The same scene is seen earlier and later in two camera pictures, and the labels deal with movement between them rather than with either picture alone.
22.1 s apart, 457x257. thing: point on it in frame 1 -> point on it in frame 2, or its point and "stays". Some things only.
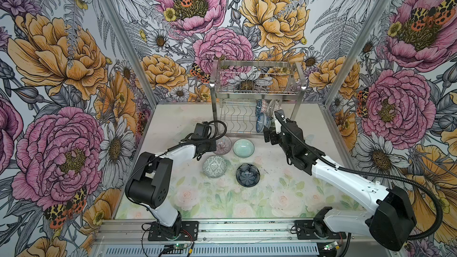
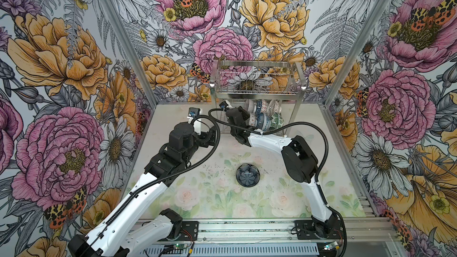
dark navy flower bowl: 247,175 stays
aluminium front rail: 135,232 stays
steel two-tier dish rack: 238,84 stays
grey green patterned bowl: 215,166 -> 249,105
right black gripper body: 275,138 -> 246,115
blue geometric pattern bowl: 258,107 stays
